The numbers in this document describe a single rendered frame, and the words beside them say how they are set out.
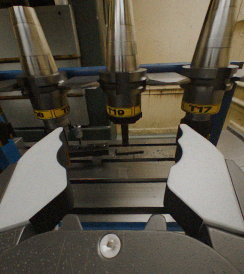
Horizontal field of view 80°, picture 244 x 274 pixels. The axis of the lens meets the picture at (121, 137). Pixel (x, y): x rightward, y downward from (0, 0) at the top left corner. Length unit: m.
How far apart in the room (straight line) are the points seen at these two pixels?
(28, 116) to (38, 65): 0.75
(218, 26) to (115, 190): 0.40
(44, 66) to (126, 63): 0.10
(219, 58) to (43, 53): 0.21
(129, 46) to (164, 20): 0.98
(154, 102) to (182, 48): 0.39
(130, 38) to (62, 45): 0.60
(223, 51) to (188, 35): 0.98
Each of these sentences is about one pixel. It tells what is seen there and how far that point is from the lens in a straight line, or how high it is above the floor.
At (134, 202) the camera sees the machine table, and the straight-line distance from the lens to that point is 0.43.
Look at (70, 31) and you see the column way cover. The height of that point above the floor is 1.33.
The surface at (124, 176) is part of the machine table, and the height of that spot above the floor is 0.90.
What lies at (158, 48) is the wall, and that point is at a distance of 1.15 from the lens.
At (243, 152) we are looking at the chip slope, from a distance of 0.85.
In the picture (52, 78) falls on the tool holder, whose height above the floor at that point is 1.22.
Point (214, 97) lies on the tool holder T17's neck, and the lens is 0.22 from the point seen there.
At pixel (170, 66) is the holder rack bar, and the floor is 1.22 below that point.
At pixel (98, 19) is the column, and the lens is 0.79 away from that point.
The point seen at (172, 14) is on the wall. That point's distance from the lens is 1.18.
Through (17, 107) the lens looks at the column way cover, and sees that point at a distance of 0.97.
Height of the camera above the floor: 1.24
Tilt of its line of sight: 30 degrees down
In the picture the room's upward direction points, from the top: 3 degrees counter-clockwise
